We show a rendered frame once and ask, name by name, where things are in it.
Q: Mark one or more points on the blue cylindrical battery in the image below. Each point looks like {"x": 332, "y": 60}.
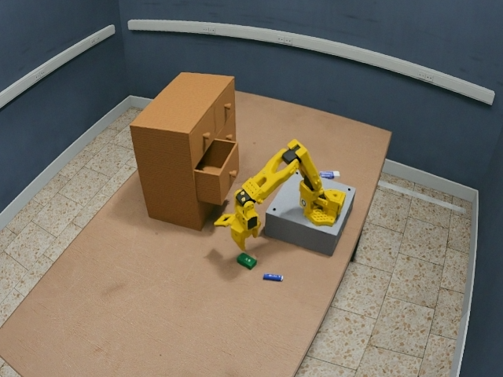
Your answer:
{"x": 272, "y": 277}

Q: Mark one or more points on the green 9v battery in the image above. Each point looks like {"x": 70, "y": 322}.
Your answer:
{"x": 246, "y": 261}

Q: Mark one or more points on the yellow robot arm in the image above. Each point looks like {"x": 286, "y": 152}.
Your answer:
{"x": 266, "y": 181}

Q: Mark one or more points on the blue and white eraser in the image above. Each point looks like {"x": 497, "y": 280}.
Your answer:
{"x": 330, "y": 174}

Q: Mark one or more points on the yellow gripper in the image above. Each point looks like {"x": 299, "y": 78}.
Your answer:
{"x": 237, "y": 232}

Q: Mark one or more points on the brown chest of drawers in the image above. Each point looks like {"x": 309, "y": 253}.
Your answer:
{"x": 162, "y": 146}

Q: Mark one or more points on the wooden drawer front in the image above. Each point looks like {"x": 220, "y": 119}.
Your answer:
{"x": 227, "y": 129}
{"x": 204, "y": 209}
{"x": 222, "y": 104}
{"x": 202, "y": 135}
{"x": 213, "y": 186}

